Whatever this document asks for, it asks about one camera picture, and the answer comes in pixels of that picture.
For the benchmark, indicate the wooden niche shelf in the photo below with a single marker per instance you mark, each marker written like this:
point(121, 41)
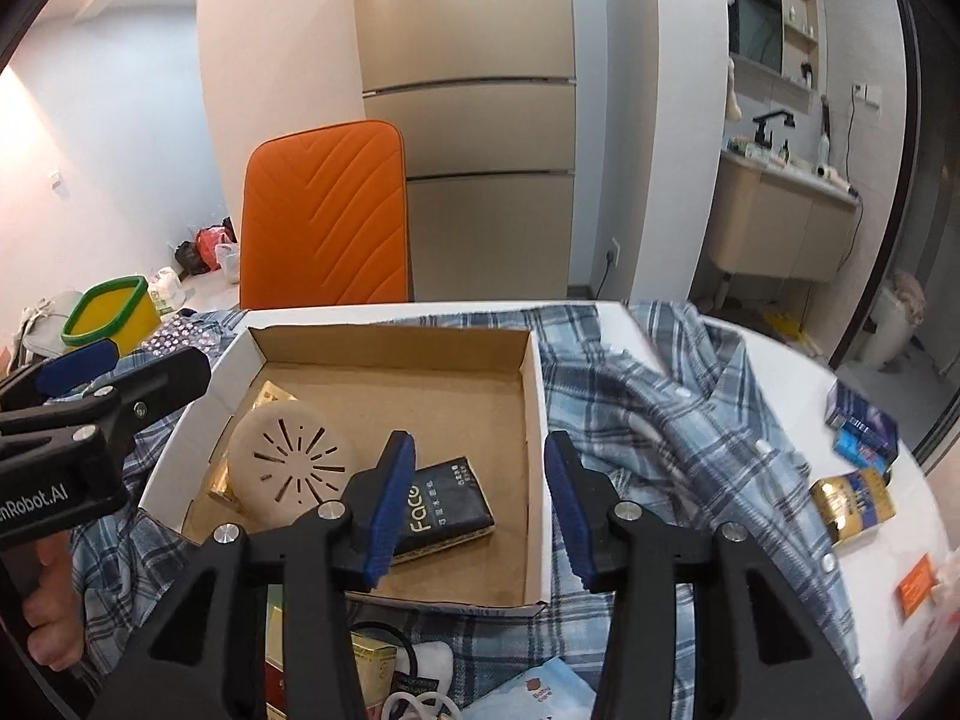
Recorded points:
point(799, 52)

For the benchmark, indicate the black tissue pack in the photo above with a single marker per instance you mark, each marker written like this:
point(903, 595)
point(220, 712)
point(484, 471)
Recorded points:
point(450, 510)

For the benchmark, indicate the bright blue cigarette pack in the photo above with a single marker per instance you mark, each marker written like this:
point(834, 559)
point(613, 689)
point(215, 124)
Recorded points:
point(859, 454)

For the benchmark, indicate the bathroom mirror cabinet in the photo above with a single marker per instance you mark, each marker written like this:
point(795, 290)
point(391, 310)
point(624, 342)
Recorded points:
point(757, 22)

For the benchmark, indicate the shallow cardboard box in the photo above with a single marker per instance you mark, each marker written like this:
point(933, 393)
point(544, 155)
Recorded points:
point(450, 390)

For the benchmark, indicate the white trash bin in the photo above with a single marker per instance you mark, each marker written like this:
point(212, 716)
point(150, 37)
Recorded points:
point(889, 330)

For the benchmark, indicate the black framed glass door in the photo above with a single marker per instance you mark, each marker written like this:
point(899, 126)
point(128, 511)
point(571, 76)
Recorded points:
point(930, 255)

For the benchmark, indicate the floral patterned cloth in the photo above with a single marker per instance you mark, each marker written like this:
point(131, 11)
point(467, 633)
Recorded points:
point(176, 334)

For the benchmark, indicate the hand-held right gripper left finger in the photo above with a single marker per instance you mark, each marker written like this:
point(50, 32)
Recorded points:
point(394, 510)

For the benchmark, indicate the person's left hand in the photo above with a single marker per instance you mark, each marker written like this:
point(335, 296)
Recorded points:
point(56, 615)

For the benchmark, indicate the grey cloth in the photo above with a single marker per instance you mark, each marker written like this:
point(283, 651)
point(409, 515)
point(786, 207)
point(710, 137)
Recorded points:
point(41, 337)

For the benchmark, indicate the white hair dryer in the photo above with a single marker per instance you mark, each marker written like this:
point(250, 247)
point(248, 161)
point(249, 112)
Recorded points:
point(829, 174)

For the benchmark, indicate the dark blue packet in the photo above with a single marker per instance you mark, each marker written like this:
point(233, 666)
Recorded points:
point(862, 409)

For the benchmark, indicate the orange chair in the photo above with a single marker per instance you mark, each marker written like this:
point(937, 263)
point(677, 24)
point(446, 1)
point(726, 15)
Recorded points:
point(322, 225)

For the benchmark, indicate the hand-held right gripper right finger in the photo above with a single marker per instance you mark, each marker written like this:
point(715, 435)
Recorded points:
point(574, 510)

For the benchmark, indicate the light blue tissue packet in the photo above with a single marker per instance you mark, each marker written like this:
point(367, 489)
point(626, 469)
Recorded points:
point(540, 694)

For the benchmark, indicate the black faucet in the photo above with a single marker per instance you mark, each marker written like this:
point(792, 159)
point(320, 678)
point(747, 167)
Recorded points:
point(765, 131)

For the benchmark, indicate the blue plaid shirt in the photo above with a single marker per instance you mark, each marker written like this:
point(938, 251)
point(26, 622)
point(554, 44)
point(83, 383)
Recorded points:
point(675, 427)

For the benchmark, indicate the white plastic bag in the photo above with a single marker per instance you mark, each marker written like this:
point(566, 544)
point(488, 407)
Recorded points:
point(229, 261)
point(165, 289)

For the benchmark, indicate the clear plastic packet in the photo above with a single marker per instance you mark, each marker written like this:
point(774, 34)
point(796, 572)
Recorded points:
point(930, 652)

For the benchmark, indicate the white round pad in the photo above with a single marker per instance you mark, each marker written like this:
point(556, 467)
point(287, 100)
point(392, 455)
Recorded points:
point(435, 664)

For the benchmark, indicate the yellow small box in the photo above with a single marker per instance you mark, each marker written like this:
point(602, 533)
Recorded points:
point(373, 664)

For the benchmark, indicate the black and white toothbrush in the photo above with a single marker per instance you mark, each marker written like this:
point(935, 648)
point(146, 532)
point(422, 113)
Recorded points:
point(824, 135)

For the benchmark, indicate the round beige vented disc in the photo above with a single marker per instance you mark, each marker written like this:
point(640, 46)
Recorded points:
point(289, 457)

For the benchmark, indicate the red and cream cigarette pack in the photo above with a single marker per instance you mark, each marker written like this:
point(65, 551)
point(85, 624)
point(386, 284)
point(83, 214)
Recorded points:
point(276, 637)

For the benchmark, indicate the orange card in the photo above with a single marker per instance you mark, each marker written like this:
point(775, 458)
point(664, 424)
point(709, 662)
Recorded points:
point(915, 585)

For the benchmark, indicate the gold and blue cigarette pack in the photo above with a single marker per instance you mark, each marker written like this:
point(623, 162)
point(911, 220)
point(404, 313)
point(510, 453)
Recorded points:
point(274, 396)

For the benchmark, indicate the beige vanity cabinet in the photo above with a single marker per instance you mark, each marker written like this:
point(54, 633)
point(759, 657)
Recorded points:
point(780, 225)

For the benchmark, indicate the black plastic bag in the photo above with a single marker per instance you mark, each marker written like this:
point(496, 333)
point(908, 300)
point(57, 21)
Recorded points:
point(191, 259)

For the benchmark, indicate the yellow bin with green rim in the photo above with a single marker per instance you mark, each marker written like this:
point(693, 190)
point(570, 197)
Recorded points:
point(105, 315)

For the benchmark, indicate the low wall outlet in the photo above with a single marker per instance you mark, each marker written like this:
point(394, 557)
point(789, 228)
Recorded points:
point(613, 250)

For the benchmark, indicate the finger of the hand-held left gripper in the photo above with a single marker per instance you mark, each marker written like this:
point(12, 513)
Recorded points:
point(79, 366)
point(150, 386)

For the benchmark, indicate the beige three-door refrigerator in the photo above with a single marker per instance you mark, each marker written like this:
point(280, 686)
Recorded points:
point(465, 127)

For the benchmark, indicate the red plastic bag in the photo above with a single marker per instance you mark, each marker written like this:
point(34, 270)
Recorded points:
point(210, 246)

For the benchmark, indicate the black small box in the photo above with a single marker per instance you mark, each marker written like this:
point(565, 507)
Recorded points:
point(412, 684)

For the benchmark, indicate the white wall socket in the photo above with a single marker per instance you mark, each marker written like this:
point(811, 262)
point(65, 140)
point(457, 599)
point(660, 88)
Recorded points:
point(866, 94)

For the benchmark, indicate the white hanging towel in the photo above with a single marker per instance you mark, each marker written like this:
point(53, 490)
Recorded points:
point(731, 94)

